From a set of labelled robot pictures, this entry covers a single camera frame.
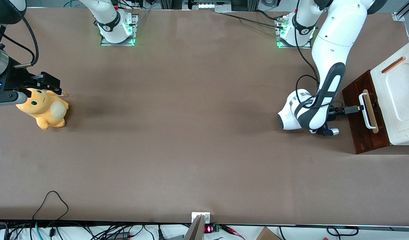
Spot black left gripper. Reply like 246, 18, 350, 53
328, 105, 364, 121

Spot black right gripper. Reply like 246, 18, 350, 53
0, 56, 63, 96

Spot white drawer handle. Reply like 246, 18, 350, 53
359, 93, 374, 130

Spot light wood handle plate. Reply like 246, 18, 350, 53
362, 89, 380, 134

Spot dark wooden drawer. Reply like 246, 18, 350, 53
356, 70, 390, 149

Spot dark wooden drawer case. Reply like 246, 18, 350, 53
342, 70, 391, 155

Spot yellow plush toy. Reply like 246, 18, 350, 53
16, 88, 70, 131

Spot white cabinet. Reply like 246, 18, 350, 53
370, 36, 409, 147

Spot brown cardboard box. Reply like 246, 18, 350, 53
256, 227, 281, 240

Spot aluminium profile bar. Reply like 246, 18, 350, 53
184, 215, 205, 240

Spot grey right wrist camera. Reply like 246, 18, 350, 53
0, 91, 27, 107

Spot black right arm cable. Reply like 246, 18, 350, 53
0, 17, 39, 69

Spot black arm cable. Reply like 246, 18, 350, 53
294, 0, 345, 110
0, 17, 39, 69

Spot copper bar handle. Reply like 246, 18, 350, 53
382, 57, 406, 74

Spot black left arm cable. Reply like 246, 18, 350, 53
294, 0, 345, 110

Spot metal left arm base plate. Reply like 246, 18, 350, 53
277, 15, 312, 49

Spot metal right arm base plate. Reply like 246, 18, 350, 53
100, 14, 139, 46

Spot aluminium frame profile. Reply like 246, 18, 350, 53
393, 0, 409, 22

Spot black looped cable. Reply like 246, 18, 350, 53
33, 191, 69, 221

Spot black flat-looped cable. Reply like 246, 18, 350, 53
327, 226, 359, 236

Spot black straight table cable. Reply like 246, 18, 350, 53
221, 13, 285, 29

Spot red clip wires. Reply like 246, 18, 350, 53
221, 225, 245, 240

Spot white metal bracket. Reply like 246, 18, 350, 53
192, 212, 211, 224

